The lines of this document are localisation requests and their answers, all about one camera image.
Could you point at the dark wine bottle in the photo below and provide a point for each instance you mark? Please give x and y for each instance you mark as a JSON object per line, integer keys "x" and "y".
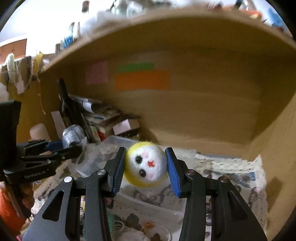
{"x": 67, "y": 110}

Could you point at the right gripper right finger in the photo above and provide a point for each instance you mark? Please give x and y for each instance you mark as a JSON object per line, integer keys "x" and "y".
{"x": 232, "y": 219}

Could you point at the white paper note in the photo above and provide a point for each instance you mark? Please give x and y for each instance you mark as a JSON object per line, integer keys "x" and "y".
{"x": 59, "y": 124}

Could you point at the yellow white felt ball face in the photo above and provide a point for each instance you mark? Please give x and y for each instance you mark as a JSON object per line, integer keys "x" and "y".
{"x": 145, "y": 165}

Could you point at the clear plastic storage box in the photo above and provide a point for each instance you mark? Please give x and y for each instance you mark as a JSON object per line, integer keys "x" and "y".
{"x": 96, "y": 155}

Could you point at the pink sticky note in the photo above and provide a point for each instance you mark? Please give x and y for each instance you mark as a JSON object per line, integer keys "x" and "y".
{"x": 97, "y": 73}

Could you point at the orange sticky note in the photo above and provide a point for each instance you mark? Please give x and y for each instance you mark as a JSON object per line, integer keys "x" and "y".
{"x": 156, "y": 79}

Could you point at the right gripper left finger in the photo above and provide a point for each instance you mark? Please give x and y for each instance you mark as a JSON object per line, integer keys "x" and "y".
{"x": 58, "y": 219}

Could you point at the wooden shelf board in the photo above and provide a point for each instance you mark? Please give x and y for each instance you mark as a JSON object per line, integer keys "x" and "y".
{"x": 177, "y": 29}

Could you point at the beige cylindrical roll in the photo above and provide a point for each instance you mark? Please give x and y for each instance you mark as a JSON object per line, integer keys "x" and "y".
{"x": 39, "y": 132}

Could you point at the stack of papers and books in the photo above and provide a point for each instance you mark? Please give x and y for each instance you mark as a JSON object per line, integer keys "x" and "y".
{"x": 99, "y": 117}

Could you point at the butterfly print tablecloth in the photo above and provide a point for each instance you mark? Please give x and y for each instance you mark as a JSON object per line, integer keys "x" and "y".
{"x": 58, "y": 219}

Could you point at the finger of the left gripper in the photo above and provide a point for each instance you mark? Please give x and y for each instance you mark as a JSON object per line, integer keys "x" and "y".
{"x": 39, "y": 146}
{"x": 57, "y": 156}

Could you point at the green sticky note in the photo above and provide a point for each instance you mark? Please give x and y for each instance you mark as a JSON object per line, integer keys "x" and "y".
{"x": 134, "y": 67}

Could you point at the small white cardboard box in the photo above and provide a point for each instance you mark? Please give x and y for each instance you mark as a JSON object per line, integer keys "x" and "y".
{"x": 126, "y": 126}

